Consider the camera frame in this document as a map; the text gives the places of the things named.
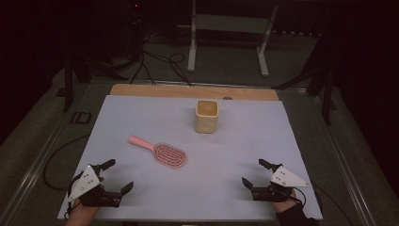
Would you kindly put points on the person's left hand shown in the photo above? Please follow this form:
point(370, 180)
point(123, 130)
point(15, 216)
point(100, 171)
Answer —
point(82, 213)

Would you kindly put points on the person's right hand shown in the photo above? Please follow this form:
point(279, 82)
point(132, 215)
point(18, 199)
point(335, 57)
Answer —
point(284, 205)

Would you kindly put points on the black tripod stand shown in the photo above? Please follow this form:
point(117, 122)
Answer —
point(78, 69)
point(323, 81)

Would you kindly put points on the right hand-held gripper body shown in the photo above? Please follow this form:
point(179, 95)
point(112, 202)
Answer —
point(277, 188)

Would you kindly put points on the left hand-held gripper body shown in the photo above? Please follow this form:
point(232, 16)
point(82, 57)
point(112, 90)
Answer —
point(94, 195)

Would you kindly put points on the metal floor rail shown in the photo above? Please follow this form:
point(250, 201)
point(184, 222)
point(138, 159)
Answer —
point(342, 157)
point(34, 166)

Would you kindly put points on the white table mat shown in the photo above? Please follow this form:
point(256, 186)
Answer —
point(200, 163)

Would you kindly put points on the beige square cup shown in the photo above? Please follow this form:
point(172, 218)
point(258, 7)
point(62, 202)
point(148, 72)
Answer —
point(207, 121)

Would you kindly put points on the pink hairbrush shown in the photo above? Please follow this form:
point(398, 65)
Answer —
point(166, 155)

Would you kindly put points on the white metal stand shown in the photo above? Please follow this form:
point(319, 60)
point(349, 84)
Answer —
point(230, 23)

